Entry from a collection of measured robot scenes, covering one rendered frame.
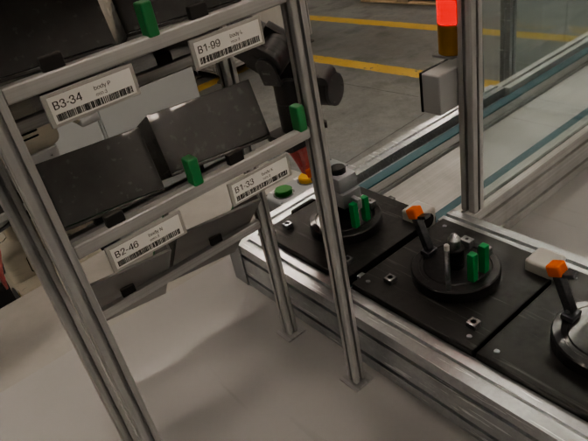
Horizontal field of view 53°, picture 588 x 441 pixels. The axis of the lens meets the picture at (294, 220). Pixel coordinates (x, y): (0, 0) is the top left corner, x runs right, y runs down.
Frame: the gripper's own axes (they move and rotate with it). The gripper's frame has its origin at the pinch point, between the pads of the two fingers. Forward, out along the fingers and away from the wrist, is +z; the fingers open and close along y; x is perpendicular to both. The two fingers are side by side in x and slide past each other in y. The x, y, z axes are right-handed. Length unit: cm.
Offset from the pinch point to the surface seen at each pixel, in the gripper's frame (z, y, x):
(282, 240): 8.9, -11.2, -4.0
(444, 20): -26.0, 16.6, -22.3
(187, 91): 84, 124, 297
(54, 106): -39, -48, -32
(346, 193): 0.4, -1.3, -13.2
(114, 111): 75, 66, 294
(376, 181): 11.3, 17.9, -0.9
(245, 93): -30.2, -25.0, -25.7
